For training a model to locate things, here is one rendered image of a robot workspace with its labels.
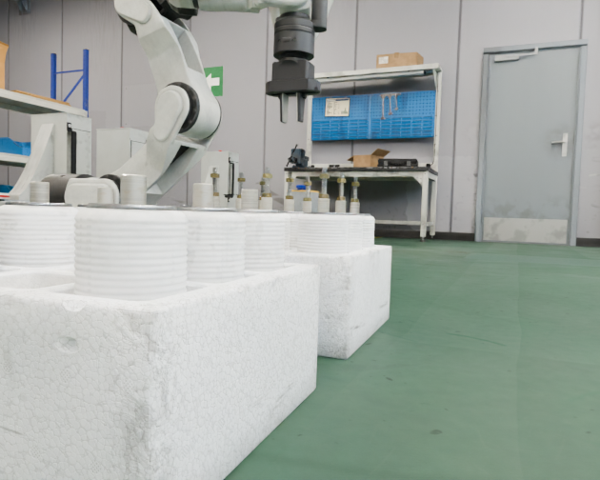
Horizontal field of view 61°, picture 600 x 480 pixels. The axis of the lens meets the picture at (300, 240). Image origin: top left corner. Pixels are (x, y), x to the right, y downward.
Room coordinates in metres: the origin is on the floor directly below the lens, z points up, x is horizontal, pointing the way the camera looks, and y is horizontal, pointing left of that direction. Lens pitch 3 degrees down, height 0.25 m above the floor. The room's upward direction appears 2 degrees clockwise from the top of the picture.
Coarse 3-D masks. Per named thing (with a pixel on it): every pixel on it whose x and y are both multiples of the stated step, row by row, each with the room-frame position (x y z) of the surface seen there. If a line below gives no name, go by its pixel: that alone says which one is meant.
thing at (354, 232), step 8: (352, 216) 1.05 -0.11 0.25; (360, 216) 1.07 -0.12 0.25; (352, 224) 1.04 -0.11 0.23; (360, 224) 1.06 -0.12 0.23; (352, 232) 1.04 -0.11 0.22; (360, 232) 1.06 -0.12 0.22; (352, 240) 1.04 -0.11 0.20; (360, 240) 1.06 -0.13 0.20; (352, 248) 1.04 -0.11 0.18; (360, 248) 1.06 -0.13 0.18
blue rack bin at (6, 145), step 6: (0, 138) 5.82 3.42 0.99; (6, 138) 5.78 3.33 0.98; (0, 144) 5.84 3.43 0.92; (6, 144) 5.80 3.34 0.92; (12, 144) 5.75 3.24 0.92; (18, 144) 6.16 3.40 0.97; (24, 144) 6.19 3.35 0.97; (30, 144) 6.15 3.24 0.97; (0, 150) 5.84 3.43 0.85; (6, 150) 5.80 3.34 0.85; (12, 150) 5.76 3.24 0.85; (18, 150) 5.72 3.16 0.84; (24, 150) 5.71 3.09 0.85; (30, 150) 5.79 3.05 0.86
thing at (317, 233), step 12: (300, 216) 0.96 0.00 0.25; (312, 216) 0.93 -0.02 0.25; (324, 216) 0.93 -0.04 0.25; (336, 216) 0.93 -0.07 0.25; (300, 228) 0.95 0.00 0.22; (312, 228) 0.93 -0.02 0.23; (324, 228) 0.93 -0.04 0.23; (336, 228) 0.93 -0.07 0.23; (300, 240) 0.95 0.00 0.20; (312, 240) 0.93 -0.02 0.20; (324, 240) 0.93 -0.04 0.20; (336, 240) 0.93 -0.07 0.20; (312, 252) 0.93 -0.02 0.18; (324, 252) 0.93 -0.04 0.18; (336, 252) 0.93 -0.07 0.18
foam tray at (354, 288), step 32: (288, 256) 0.91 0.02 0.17; (320, 256) 0.89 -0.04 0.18; (352, 256) 0.89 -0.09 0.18; (384, 256) 1.15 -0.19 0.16; (320, 288) 0.89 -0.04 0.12; (352, 288) 0.89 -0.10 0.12; (384, 288) 1.16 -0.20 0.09; (320, 320) 0.89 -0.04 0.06; (352, 320) 0.90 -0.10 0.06; (384, 320) 1.18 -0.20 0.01; (320, 352) 0.89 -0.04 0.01; (352, 352) 0.91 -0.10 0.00
